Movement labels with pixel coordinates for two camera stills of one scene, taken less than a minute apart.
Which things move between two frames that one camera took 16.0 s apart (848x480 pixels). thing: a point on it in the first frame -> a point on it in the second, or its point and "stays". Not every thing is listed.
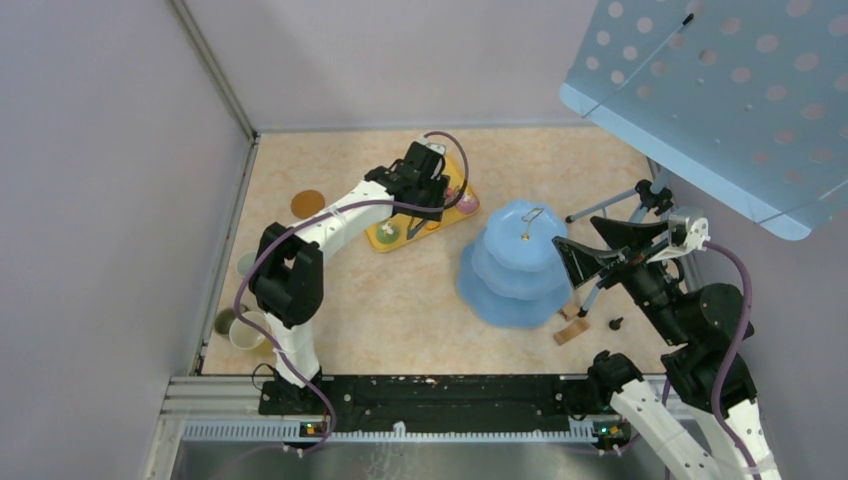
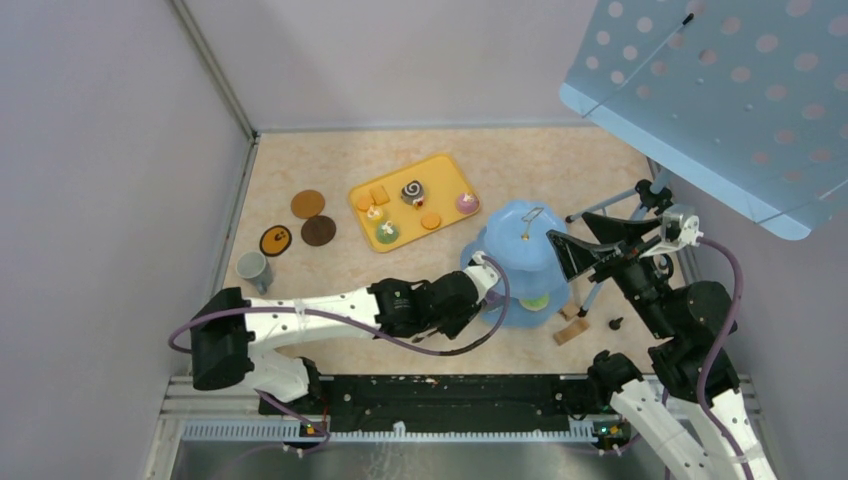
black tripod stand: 648,196 stays
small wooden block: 570,309 stays
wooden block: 570,332 stays
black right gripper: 581,262 stays
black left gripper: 438,185 -> 453,329
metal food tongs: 411,233 -> 424,336
